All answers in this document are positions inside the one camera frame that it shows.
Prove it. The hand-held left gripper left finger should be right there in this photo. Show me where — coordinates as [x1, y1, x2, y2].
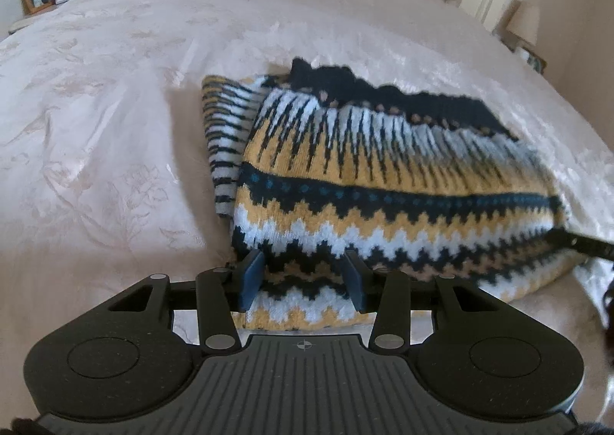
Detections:
[108, 250, 266, 354]

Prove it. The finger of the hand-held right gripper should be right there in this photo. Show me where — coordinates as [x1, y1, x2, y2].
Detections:
[551, 230, 614, 260]

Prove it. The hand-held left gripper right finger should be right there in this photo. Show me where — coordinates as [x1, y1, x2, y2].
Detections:
[345, 250, 500, 352]

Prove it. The patterned knit sweater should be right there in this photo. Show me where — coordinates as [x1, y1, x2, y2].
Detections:
[200, 57, 599, 333]

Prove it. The white bed with quilt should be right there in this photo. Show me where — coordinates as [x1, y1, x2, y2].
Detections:
[0, 0, 614, 421]

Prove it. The cream table lamp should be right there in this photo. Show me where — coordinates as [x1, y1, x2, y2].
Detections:
[505, 0, 542, 53]

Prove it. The white nightstand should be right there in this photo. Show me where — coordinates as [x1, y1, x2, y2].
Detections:
[7, 3, 61, 36]

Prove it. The dark photo frame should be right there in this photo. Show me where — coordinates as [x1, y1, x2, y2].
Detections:
[525, 46, 548, 75]

